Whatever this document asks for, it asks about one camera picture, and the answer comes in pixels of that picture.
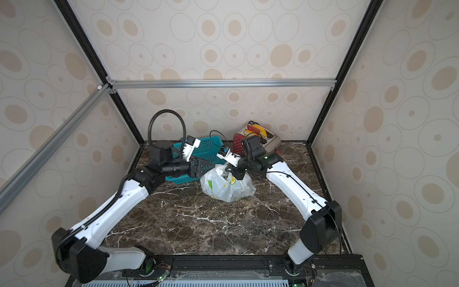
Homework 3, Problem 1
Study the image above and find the white plastic bag lemon print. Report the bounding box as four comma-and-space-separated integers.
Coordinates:
200, 165, 257, 203

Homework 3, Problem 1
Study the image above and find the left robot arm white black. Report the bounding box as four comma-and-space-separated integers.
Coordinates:
51, 136, 212, 283

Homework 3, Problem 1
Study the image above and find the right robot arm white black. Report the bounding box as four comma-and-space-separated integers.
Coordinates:
217, 134, 342, 276

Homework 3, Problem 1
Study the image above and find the teal plastic basket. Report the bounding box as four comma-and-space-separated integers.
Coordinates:
166, 136, 226, 185

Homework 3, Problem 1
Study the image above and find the red toaster with toast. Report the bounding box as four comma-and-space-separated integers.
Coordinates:
231, 121, 282, 156

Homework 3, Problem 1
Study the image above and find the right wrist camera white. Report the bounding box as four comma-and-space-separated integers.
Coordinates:
216, 146, 241, 167

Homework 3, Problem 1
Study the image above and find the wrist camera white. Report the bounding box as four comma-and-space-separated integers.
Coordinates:
216, 146, 241, 167
182, 136, 201, 162

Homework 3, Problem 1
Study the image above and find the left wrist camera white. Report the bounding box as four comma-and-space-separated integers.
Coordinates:
182, 136, 201, 162

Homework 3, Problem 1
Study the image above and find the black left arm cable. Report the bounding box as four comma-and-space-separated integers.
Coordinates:
148, 109, 188, 148

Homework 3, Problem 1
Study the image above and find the horizontal aluminium frame bar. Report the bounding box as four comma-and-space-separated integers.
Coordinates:
110, 78, 337, 89

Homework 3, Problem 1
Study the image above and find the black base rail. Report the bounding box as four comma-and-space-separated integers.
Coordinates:
88, 254, 374, 287

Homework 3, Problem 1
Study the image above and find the left aluminium frame bar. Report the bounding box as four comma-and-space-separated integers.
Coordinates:
1, 83, 110, 212

